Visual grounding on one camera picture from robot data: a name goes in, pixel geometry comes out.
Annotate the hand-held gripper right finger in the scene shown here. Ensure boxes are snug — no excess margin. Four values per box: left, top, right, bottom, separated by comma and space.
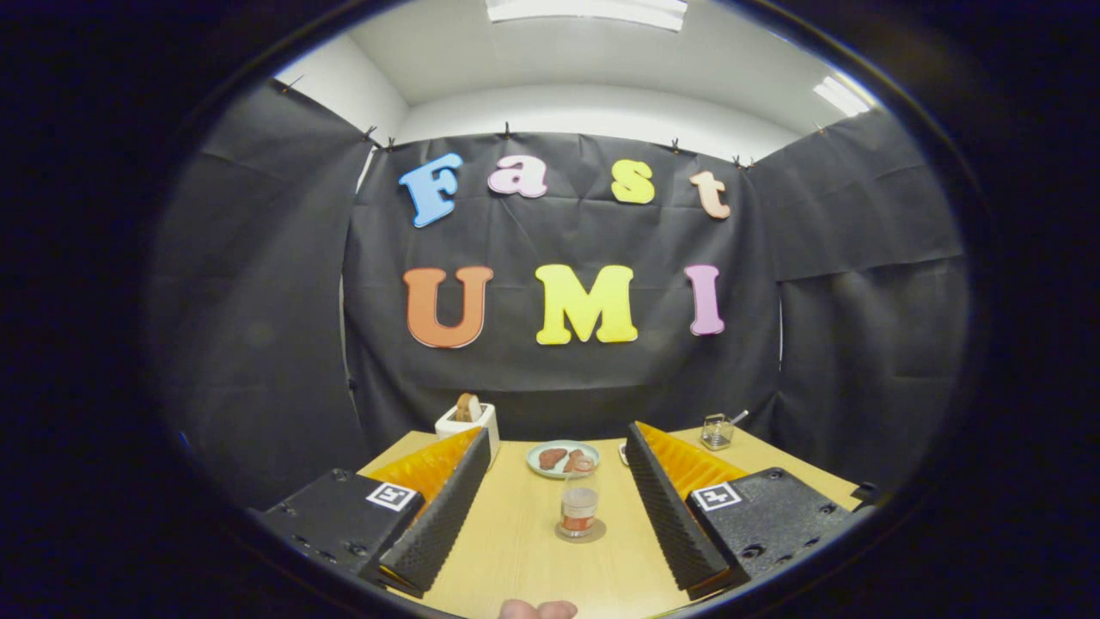
625, 420, 865, 601

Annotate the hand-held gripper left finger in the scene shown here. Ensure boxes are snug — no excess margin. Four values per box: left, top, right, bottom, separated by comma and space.
254, 426, 492, 600

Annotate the round brown coaster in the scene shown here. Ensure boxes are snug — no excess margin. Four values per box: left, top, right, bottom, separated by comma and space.
554, 518, 608, 544

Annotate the clear plastic juice bottle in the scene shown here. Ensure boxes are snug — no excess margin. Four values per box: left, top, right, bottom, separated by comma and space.
559, 451, 601, 538

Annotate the wooden table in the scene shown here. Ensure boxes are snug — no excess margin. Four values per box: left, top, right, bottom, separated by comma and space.
357, 426, 865, 619

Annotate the white toaster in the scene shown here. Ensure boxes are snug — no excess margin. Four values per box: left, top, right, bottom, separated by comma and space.
435, 402, 500, 469

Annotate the pale green plate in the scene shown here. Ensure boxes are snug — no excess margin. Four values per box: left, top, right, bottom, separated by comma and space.
526, 440, 602, 480

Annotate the small ceiling light panel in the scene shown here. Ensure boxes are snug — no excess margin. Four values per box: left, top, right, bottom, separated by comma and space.
812, 76, 873, 118

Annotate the large ceiling light panel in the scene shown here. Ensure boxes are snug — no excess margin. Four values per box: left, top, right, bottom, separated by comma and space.
486, 0, 688, 33

